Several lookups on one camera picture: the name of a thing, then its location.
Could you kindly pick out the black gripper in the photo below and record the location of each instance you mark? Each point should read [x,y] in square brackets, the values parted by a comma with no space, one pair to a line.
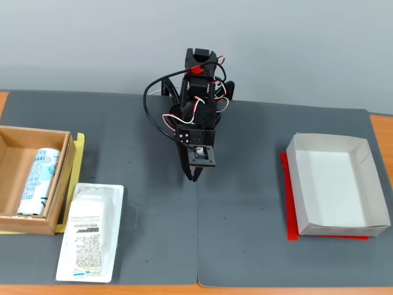
[201,134]

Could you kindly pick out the white blue drink can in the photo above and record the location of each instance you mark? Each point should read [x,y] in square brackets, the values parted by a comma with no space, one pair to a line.
[38,181]

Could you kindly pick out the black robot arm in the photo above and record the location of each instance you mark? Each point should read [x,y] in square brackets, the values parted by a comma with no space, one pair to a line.
[196,89]

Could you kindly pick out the white paper box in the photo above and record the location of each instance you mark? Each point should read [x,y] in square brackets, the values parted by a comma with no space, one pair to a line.
[331,190]

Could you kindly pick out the brown cardboard box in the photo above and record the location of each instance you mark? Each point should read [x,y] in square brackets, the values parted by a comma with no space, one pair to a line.
[12,166]

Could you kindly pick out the dark gray table mat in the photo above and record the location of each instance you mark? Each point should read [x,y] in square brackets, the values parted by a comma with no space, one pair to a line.
[251,184]
[122,138]

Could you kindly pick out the red tape tag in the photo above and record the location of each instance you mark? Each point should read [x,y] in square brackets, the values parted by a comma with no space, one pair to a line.
[196,69]

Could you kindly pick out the yellow paper sheet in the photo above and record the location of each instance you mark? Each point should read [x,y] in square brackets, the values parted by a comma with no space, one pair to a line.
[80,153]

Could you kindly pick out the red paper sheet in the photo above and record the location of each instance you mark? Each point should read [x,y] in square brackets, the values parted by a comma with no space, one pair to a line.
[291,227]

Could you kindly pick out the white plastic blister package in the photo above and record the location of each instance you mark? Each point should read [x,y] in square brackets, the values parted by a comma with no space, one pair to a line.
[89,233]

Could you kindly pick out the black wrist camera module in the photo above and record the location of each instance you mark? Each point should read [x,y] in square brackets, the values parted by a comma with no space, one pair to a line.
[203,156]

